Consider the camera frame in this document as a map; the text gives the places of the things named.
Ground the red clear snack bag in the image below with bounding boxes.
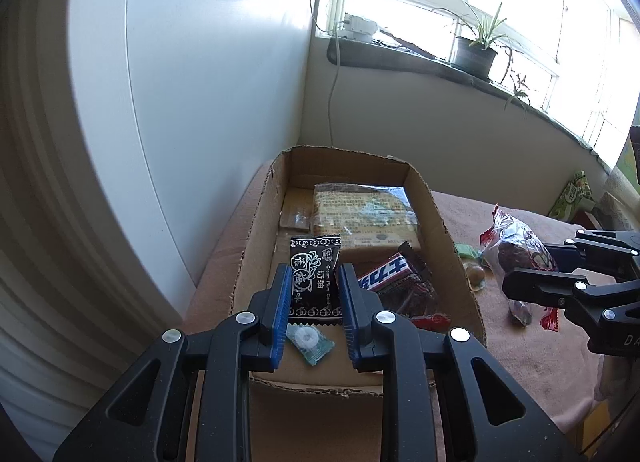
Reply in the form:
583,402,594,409
480,205,559,332

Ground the green clear mint candy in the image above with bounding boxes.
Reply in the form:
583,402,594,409
286,323,335,367

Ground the packaged sliced bread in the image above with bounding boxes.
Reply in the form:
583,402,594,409
311,182,420,252

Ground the black snack packet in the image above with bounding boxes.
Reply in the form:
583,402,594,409
290,234,342,325

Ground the right hand white glove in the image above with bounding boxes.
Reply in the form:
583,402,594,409
593,355,639,401

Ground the green tissue box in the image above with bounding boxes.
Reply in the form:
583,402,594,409
548,170,596,222

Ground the chocolate ball yellow cup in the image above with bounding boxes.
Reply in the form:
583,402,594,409
463,261,486,292

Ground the pink table cloth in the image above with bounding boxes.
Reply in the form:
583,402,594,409
183,166,610,461

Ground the green wrapped candy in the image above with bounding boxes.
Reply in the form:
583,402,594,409
454,243,482,260

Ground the red snack in box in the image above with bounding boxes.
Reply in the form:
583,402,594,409
409,312,451,333

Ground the Snickers bar in box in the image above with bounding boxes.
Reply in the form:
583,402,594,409
358,241,438,318

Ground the potted spider plant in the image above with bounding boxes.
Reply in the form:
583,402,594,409
435,3,506,81

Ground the cardboard box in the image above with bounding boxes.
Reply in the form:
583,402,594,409
226,143,488,399

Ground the white power adapter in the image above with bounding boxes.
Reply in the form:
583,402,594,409
337,14,378,44

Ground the white cabinet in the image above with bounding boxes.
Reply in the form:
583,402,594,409
67,0,311,309

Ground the white cable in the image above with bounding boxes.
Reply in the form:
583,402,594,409
304,0,352,146

